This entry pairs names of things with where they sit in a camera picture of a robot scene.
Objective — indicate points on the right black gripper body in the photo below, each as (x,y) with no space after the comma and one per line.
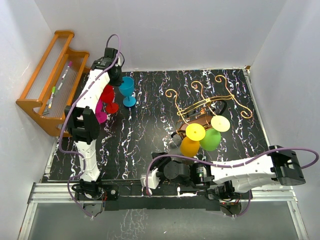
(187,183)

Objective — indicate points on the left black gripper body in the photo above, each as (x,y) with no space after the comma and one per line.
(117,81)

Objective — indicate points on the blue wine glass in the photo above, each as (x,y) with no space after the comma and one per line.
(126,89)

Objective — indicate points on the red wine glass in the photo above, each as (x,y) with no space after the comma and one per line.
(108,96)

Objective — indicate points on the magenta wine glass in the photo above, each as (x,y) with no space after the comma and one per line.
(100,115)

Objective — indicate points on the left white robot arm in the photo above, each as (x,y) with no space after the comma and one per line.
(82,120)

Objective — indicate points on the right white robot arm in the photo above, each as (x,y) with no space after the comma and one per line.
(277,165)

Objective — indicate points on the orange yellow wine glass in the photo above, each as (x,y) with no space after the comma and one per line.
(190,144)

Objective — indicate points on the green wine glass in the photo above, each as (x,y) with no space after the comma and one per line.
(219,124)

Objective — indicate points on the purple capped marker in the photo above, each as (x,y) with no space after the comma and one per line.
(66,71)

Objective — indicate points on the green capped marker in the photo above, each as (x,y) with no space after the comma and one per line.
(53,91)

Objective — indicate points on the wooden tiered shelf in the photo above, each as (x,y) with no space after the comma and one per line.
(48,74)

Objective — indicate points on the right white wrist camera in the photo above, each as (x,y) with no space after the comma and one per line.
(153,180)

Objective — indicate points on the gold wire wine glass rack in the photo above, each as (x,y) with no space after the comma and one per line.
(200,111)

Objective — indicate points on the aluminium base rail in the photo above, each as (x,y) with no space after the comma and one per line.
(272,214)

